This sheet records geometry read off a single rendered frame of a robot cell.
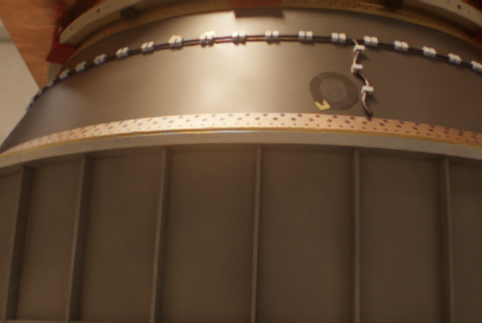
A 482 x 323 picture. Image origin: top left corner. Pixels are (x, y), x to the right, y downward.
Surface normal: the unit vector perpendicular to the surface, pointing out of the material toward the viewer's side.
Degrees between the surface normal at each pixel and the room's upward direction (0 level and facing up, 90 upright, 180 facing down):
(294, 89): 62
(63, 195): 90
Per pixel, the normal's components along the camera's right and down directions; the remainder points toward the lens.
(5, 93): 0.07, -0.30
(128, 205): -0.33, -0.29
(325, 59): 0.07, -0.71
